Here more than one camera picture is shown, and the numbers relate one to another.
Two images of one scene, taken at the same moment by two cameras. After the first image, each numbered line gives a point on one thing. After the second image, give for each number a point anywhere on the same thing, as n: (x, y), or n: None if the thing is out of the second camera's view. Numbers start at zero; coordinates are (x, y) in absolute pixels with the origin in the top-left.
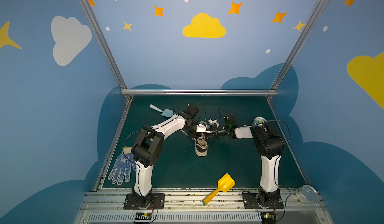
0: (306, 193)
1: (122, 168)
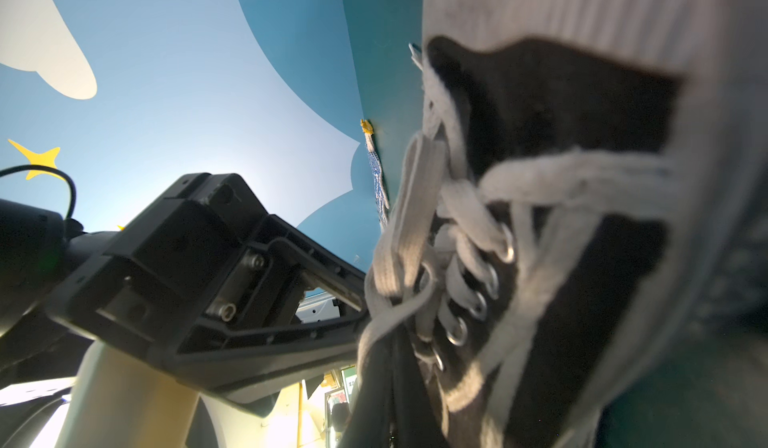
0: None
1: (380, 192)
